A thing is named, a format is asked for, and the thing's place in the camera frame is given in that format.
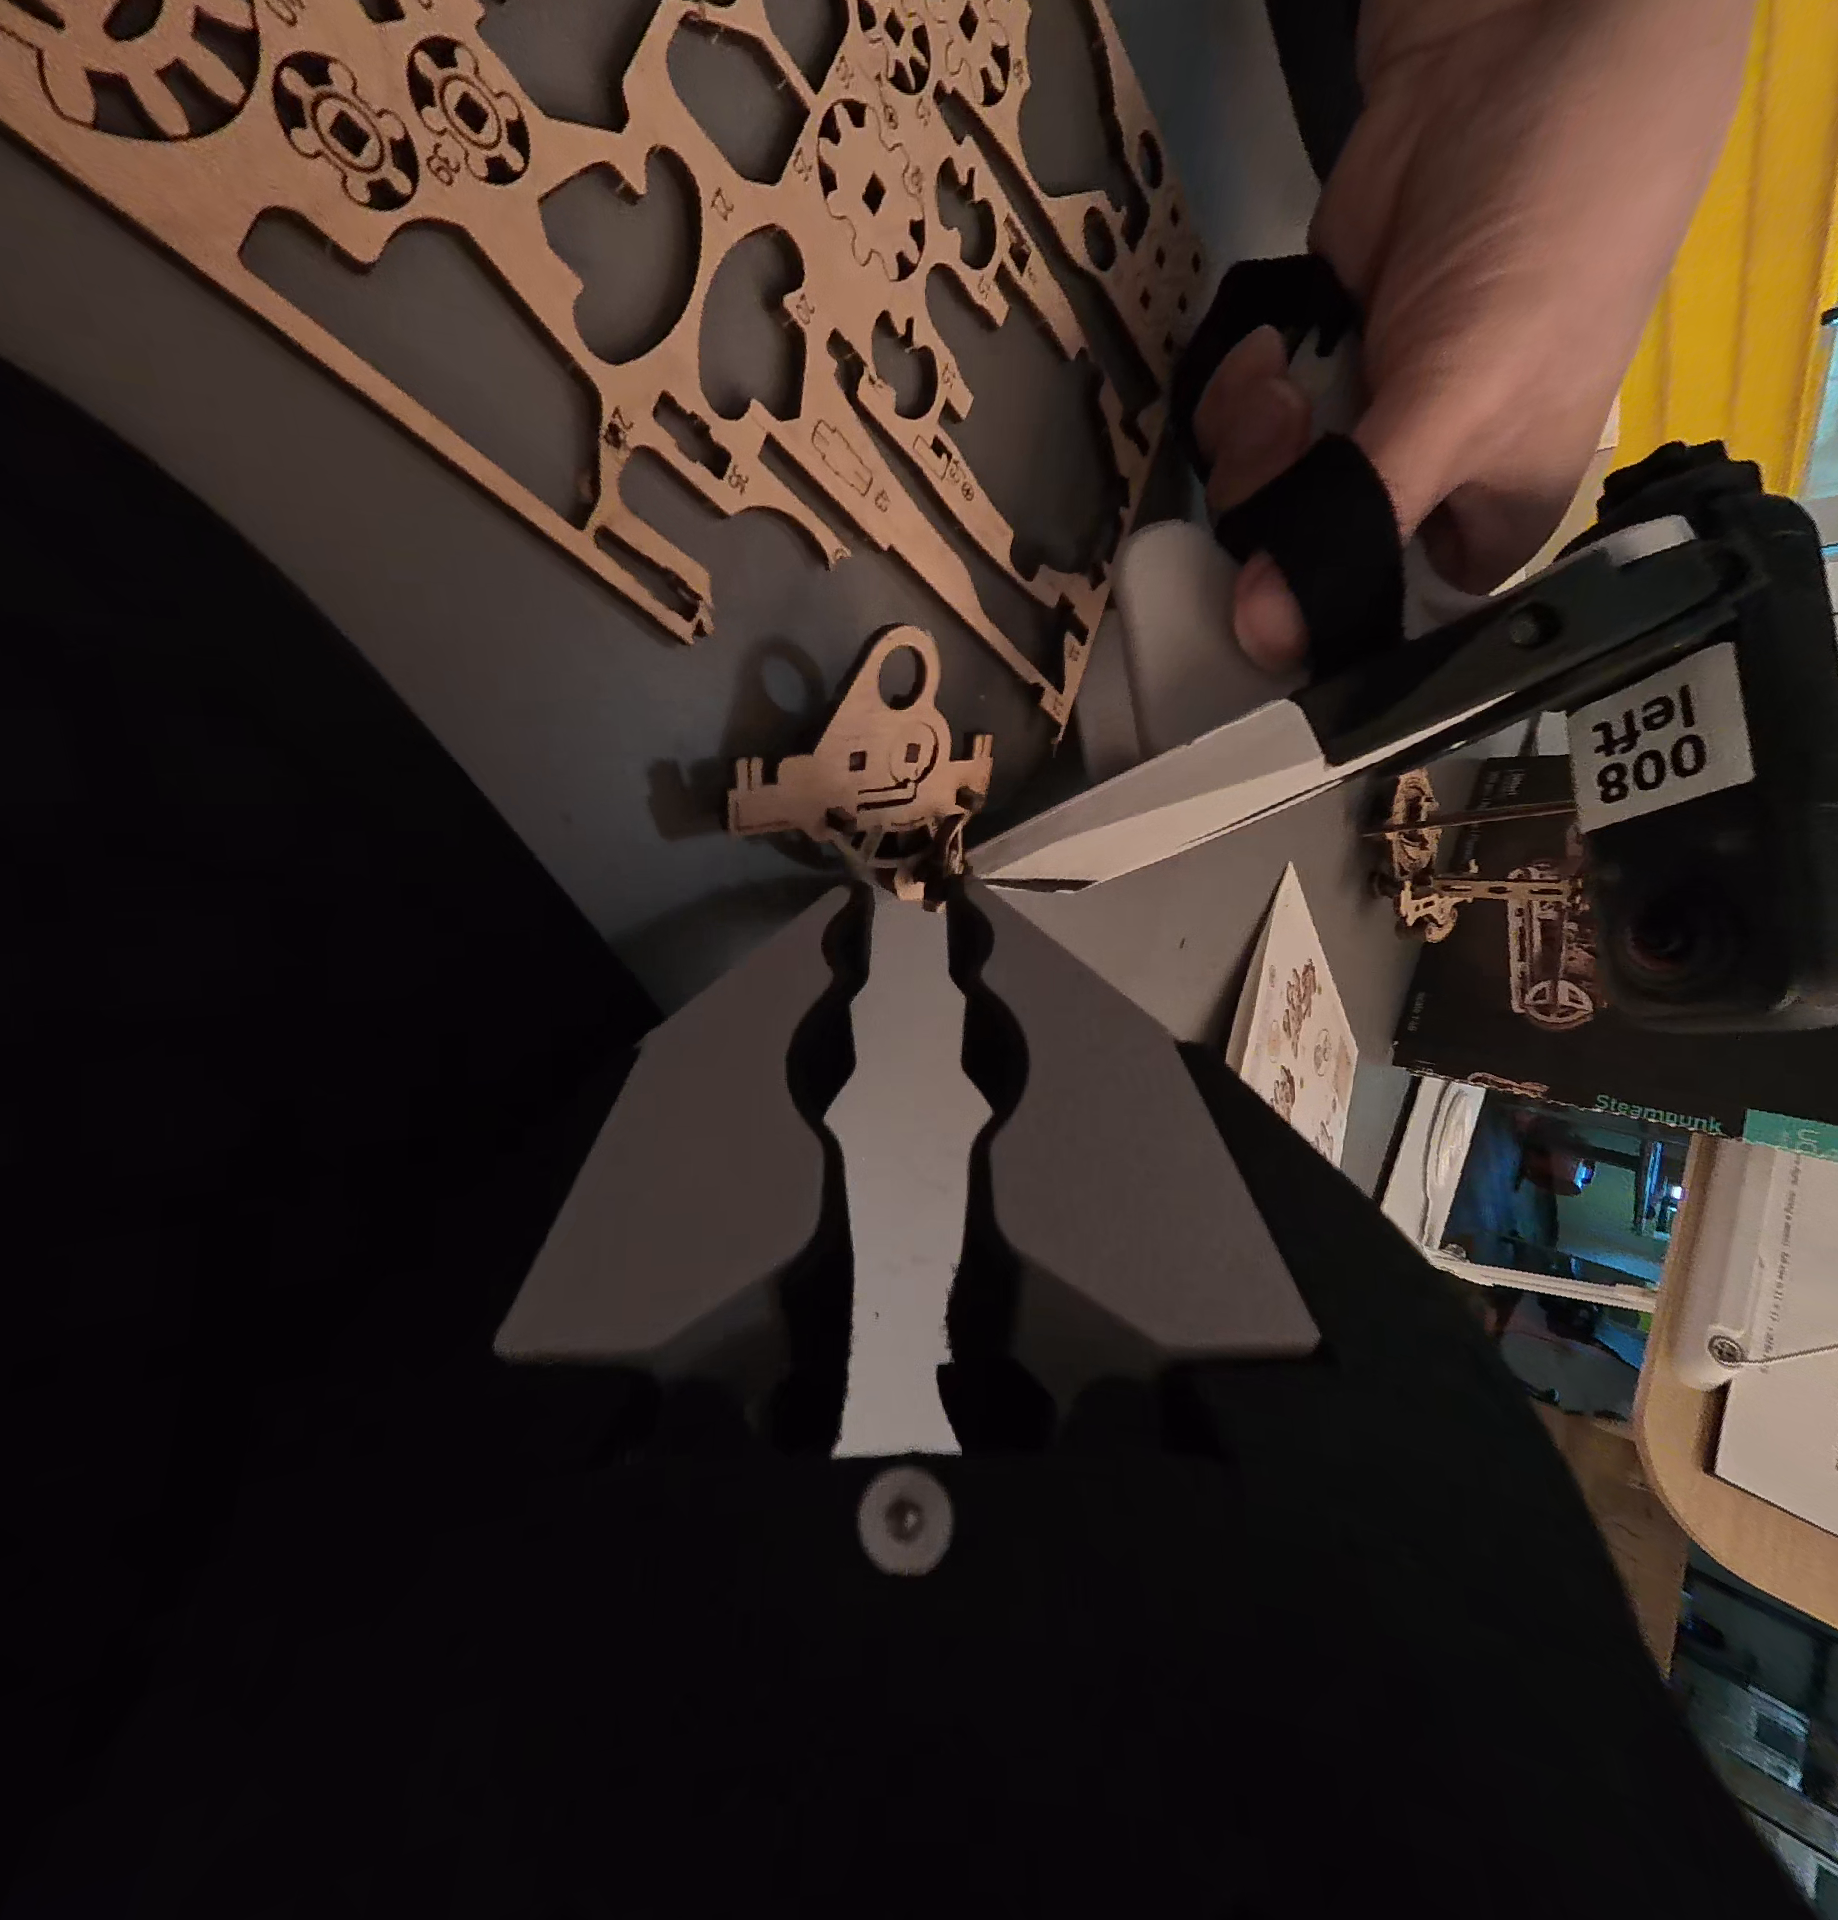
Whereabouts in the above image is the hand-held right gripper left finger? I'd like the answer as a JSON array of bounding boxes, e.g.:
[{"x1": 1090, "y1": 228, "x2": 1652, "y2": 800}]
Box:
[{"x1": 490, "y1": 886, "x2": 881, "y2": 1407}]

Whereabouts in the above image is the person's left hand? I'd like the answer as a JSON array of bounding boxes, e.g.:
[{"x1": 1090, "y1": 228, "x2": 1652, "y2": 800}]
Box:
[{"x1": 1199, "y1": 0, "x2": 1761, "y2": 673}]

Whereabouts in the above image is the black model kit box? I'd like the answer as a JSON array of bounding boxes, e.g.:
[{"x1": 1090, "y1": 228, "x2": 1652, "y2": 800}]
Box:
[{"x1": 1365, "y1": 751, "x2": 1838, "y2": 1138}]

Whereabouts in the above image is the white edged colourful box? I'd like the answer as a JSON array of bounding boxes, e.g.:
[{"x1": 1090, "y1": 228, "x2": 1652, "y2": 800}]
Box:
[{"x1": 1374, "y1": 1069, "x2": 1692, "y2": 1311}]

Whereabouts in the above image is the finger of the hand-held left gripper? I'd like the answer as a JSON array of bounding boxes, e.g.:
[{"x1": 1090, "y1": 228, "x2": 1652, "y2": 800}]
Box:
[{"x1": 964, "y1": 696, "x2": 1405, "y2": 895}]

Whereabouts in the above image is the yellow corrugated board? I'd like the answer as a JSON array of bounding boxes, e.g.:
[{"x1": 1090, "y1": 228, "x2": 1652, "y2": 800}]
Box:
[{"x1": 1615, "y1": 0, "x2": 1838, "y2": 502}]

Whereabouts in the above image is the folded instruction leaflet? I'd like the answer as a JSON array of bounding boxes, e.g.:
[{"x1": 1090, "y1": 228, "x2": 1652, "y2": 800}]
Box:
[{"x1": 1223, "y1": 858, "x2": 1363, "y2": 1171}]

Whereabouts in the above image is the small wooden model mechanism part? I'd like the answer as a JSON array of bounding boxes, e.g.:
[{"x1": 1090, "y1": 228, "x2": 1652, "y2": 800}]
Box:
[{"x1": 725, "y1": 625, "x2": 998, "y2": 912}]

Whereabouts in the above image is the white printed paper sheet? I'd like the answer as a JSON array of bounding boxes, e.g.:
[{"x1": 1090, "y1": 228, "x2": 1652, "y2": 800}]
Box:
[{"x1": 1712, "y1": 1138, "x2": 1838, "y2": 1565}]

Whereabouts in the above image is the laser-cut wooden parts sheet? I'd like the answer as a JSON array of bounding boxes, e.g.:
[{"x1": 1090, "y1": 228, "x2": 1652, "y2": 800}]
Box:
[{"x1": 0, "y1": 0, "x2": 1212, "y2": 741}]

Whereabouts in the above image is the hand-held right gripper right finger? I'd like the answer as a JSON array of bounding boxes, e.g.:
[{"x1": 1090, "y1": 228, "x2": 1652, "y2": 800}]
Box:
[{"x1": 945, "y1": 878, "x2": 1320, "y2": 1392}]

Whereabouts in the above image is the beige board with rounded corner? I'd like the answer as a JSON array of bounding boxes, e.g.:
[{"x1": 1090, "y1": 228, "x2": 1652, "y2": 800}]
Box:
[{"x1": 1632, "y1": 1132, "x2": 1838, "y2": 1618}]

